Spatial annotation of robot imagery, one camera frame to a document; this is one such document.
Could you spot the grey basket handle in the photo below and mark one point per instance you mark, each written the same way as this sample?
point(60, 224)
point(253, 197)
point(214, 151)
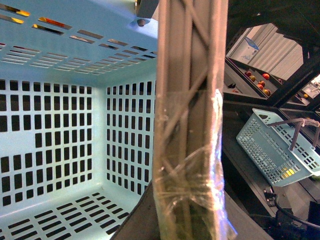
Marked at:
point(187, 173)

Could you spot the light blue plastic basket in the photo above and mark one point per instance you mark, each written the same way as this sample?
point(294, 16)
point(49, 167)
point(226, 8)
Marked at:
point(77, 99)

